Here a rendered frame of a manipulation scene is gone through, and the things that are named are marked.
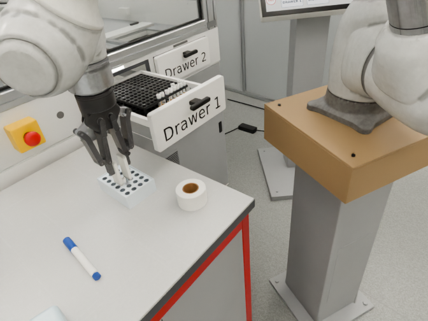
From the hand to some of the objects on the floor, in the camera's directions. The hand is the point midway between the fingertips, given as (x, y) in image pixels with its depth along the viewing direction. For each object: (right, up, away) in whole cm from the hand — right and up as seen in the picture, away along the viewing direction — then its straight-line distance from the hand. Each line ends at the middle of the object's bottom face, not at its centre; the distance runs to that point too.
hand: (120, 169), depth 74 cm
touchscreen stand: (+77, -4, +126) cm, 147 cm away
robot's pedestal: (+67, -54, +58) cm, 104 cm away
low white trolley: (-4, -74, +41) cm, 85 cm away
